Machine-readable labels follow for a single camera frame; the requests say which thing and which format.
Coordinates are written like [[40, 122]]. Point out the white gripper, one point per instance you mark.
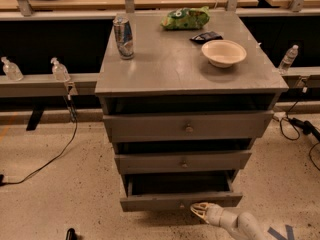
[[214, 215]]

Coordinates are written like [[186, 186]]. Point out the grey top drawer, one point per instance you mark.
[[186, 126]]

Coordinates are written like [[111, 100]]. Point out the grey middle drawer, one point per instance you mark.
[[181, 162]]

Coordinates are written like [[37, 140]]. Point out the clear water bottle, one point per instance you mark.
[[288, 59]]

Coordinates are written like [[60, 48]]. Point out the white bowl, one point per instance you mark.
[[223, 53]]

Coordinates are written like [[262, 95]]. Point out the green chip bag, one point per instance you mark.
[[186, 19]]

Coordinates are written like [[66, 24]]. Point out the dark blue snack packet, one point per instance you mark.
[[206, 37]]

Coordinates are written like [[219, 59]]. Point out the silver blue drink can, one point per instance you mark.
[[123, 37]]

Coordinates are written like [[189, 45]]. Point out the grey metal rail shelf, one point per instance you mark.
[[47, 86]]

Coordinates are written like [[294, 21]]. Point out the clear pump bottle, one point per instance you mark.
[[11, 70], [59, 71]]

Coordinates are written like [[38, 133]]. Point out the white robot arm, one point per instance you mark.
[[240, 226]]

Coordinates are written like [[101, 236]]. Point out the clear pump bottle far left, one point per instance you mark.
[[11, 70]]

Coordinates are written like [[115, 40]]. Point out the grey drawer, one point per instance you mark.
[[181, 162], [177, 191], [186, 126]]

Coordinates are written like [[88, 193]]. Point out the grey wooden drawer cabinet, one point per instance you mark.
[[170, 74]]

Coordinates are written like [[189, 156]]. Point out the black object bottom edge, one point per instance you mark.
[[71, 235]]

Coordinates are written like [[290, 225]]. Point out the grey bottom drawer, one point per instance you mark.
[[177, 191]]

